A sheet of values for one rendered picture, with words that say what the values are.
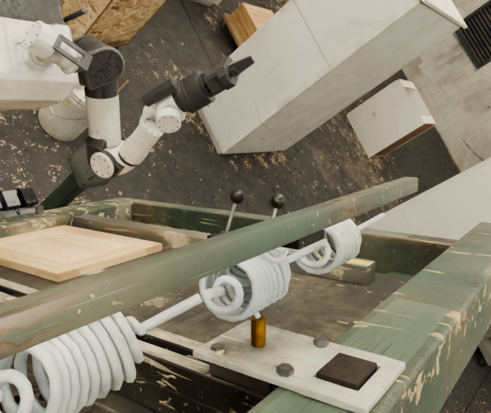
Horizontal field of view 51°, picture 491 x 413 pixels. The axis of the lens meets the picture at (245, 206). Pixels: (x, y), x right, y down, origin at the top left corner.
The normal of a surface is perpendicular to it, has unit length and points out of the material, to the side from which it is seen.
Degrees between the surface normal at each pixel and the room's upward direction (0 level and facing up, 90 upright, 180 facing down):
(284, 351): 57
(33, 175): 0
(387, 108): 90
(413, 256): 90
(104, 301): 33
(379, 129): 90
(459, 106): 90
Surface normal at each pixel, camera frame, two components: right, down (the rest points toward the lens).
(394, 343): 0.00, -0.98
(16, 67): 0.80, -0.07
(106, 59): 0.56, 0.45
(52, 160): 0.68, -0.45
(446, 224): -0.59, 0.11
